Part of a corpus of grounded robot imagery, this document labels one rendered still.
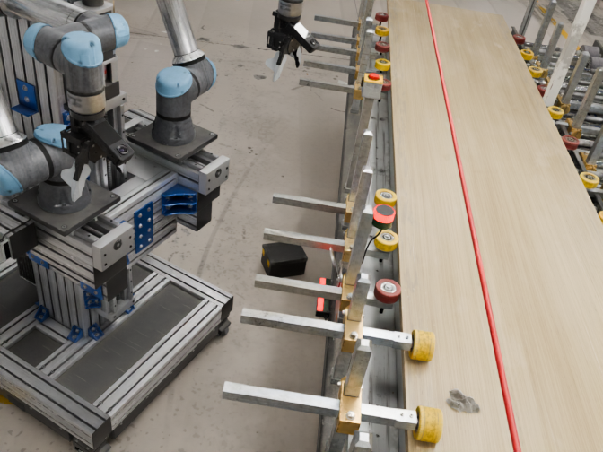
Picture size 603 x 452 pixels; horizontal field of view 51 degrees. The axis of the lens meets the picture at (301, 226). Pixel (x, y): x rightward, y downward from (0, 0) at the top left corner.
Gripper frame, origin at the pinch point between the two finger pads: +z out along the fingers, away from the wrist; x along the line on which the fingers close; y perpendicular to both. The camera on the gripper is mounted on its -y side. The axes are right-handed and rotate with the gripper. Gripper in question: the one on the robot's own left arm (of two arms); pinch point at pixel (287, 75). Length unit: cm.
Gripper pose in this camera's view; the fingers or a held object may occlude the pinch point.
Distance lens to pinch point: 210.1
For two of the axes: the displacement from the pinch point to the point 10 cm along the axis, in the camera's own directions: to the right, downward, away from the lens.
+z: -1.3, 7.8, 6.1
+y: -8.6, -3.9, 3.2
